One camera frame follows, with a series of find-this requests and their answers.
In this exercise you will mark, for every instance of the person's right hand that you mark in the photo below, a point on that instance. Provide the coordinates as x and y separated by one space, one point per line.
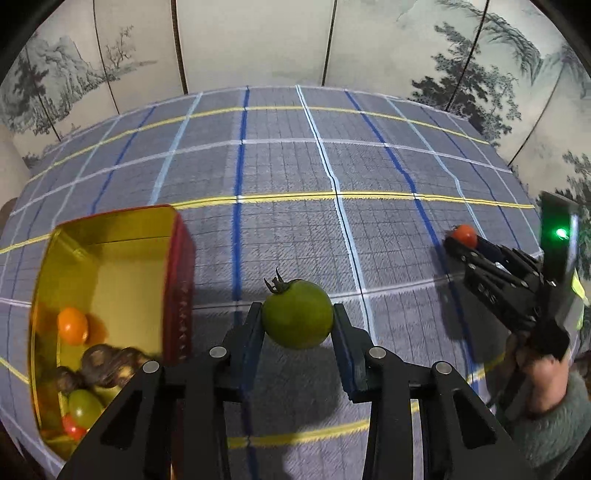
549 383

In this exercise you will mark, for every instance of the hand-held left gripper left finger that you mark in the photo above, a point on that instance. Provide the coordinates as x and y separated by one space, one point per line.
247 355

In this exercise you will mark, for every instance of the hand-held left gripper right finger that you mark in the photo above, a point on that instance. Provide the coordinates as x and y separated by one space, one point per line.
346 360

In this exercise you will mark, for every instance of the dark water chestnut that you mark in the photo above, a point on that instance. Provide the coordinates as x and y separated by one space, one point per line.
99 364
69 381
134 362

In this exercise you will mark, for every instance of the red tomato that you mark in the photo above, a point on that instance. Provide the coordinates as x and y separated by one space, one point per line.
74 427
464 236

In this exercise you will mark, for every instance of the red tin box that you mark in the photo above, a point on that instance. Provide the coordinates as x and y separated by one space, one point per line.
120 258

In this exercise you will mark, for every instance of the green tomato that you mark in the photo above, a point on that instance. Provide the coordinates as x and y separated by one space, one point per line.
298 314
84 406

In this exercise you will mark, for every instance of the blue plaid tablecloth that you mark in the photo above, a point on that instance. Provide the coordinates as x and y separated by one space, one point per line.
286 166

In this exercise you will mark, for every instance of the small orange tomato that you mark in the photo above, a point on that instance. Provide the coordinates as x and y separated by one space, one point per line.
72 325

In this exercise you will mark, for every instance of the landscape painted folding screen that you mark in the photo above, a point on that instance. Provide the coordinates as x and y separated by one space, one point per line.
254 41

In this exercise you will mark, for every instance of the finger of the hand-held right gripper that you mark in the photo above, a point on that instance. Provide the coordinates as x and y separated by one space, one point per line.
480 267
512 258

